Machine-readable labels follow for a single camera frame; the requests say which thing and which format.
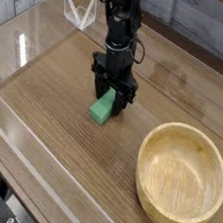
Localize clear acrylic enclosure wall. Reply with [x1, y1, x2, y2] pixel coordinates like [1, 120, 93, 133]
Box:
[0, 0, 223, 223]

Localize green rectangular block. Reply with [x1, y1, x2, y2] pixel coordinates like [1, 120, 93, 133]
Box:
[89, 88, 116, 125]

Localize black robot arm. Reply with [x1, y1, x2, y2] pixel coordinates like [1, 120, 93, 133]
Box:
[91, 0, 143, 116]

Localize clear acrylic corner bracket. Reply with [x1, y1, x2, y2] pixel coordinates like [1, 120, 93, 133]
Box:
[63, 0, 98, 30]

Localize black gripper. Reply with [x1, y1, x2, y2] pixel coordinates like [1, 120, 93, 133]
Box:
[91, 47, 139, 116]

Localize wooden bowl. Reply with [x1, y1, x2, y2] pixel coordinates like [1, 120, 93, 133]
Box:
[135, 122, 223, 223]

